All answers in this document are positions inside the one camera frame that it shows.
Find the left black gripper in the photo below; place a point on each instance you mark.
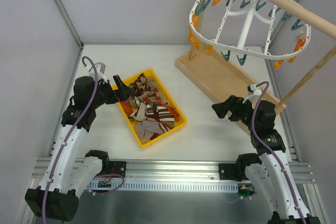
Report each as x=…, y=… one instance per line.
x=113, y=93

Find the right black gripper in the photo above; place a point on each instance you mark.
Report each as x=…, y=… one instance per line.
x=231, y=108

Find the brown white striped sock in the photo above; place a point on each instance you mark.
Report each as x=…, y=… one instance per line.
x=153, y=112

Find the brown argyle sock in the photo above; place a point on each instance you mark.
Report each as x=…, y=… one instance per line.
x=143, y=84

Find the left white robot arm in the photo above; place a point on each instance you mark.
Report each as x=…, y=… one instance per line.
x=57, y=194

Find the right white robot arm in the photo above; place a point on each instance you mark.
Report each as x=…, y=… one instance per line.
x=267, y=169

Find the wooden hanger stand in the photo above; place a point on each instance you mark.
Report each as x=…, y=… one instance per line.
x=218, y=78

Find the white round clip hanger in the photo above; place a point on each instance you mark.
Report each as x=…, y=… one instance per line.
x=248, y=9

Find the yellow plastic tray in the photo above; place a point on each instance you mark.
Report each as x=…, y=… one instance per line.
x=131, y=105

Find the orange sock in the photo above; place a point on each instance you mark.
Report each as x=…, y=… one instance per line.
x=172, y=110

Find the grey sock with striped cuff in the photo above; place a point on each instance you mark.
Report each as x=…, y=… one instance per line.
x=150, y=129

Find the teal clothes peg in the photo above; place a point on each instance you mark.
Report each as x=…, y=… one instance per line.
x=226, y=56
x=241, y=60

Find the green circuit board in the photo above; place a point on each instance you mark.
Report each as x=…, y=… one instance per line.
x=246, y=191

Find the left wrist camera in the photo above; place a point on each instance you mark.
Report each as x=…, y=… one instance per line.
x=100, y=67

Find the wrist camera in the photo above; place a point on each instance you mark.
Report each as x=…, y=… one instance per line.
x=100, y=67
x=252, y=88

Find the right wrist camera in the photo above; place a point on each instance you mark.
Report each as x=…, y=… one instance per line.
x=252, y=88

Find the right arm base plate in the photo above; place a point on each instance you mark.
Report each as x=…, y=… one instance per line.
x=228, y=171

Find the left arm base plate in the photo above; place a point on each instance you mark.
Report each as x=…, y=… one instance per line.
x=117, y=167

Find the aluminium mounting rail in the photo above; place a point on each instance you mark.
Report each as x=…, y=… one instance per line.
x=182, y=171

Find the perforated cable duct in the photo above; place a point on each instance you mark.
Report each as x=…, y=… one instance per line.
x=212, y=186

